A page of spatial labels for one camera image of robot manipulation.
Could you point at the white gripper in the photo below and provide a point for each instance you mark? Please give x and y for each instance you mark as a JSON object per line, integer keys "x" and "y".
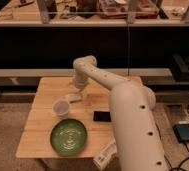
{"x": 80, "y": 83}

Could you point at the white sponge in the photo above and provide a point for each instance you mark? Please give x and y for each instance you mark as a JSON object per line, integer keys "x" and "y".
{"x": 73, "y": 97}

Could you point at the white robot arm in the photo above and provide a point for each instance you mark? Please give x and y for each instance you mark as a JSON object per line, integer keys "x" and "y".
{"x": 131, "y": 103}

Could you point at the white ceramic cup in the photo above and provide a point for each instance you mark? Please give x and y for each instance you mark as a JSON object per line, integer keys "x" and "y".
{"x": 61, "y": 108}

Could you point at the wooden table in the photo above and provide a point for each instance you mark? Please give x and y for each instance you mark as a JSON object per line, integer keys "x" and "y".
{"x": 34, "y": 142}

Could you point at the black rectangular block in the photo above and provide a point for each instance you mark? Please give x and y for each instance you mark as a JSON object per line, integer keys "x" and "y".
{"x": 101, "y": 116}

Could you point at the green plate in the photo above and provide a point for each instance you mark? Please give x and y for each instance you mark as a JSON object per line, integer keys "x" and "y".
{"x": 68, "y": 137}

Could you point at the white plastic bottle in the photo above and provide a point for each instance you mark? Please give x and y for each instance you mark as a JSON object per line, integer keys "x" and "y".
{"x": 106, "y": 155}

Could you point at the background workbench shelf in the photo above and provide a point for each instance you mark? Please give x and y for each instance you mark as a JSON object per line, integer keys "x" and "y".
{"x": 94, "y": 13}

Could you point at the blue foot pedal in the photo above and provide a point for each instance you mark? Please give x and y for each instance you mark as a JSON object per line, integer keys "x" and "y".
{"x": 181, "y": 132}

